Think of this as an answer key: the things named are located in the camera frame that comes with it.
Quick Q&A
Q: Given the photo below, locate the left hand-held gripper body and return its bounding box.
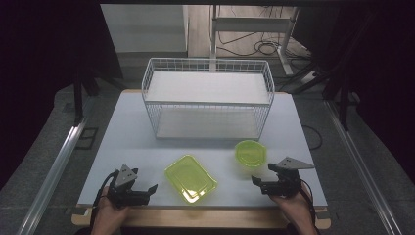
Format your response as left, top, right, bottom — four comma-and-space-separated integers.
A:
107, 164, 152, 209

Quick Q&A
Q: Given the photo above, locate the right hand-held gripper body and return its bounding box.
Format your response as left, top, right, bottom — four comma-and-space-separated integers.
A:
260, 156, 316, 199

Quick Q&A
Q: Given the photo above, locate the green round plastic bowl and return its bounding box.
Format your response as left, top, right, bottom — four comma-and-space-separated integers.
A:
234, 139, 268, 169

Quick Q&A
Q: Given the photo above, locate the green rectangular plastic container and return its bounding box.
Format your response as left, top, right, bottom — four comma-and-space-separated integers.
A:
163, 154, 219, 206

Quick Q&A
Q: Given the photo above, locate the white wire two-tier rack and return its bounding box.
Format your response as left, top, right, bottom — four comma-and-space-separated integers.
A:
141, 57, 276, 142

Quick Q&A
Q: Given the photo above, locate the person's right hand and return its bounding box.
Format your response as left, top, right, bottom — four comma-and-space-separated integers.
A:
269, 181, 315, 227

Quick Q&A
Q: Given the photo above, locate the person's left hand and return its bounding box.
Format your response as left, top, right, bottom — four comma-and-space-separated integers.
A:
92, 186, 131, 229

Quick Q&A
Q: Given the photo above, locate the black metal stand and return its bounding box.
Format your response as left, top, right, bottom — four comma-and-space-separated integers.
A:
283, 9, 377, 132
70, 57, 129, 129

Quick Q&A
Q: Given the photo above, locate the white power strip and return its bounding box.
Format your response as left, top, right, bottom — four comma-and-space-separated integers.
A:
299, 69, 318, 86

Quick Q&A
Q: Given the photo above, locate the dark curtain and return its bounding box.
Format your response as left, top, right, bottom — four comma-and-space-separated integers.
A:
0, 0, 124, 192
292, 0, 415, 185

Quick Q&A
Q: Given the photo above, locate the white cabinet panel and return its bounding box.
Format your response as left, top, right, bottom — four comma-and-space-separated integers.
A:
100, 3, 191, 54

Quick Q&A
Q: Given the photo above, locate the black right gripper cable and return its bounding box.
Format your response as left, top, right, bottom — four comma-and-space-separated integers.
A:
298, 179, 322, 235

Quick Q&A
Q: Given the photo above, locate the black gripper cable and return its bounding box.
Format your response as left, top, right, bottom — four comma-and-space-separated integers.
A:
298, 179, 322, 235
89, 169, 120, 235

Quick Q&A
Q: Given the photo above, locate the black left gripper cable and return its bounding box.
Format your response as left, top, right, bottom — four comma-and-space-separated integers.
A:
89, 169, 120, 235

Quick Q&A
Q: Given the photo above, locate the black looped floor cable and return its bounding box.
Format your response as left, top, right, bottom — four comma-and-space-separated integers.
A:
301, 124, 324, 152

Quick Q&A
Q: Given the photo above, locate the black floor bracket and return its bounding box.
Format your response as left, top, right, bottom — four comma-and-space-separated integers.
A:
74, 125, 100, 152

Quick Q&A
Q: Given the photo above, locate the aluminium rail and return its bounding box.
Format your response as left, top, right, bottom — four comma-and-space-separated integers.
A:
15, 97, 96, 235
324, 98, 405, 235

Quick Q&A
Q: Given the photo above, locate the bundle of black floor cables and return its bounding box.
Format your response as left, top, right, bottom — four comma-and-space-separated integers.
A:
216, 5, 311, 59

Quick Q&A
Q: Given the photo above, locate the white metal desk frame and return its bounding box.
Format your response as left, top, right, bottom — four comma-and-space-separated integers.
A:
208, 4, 301, 77

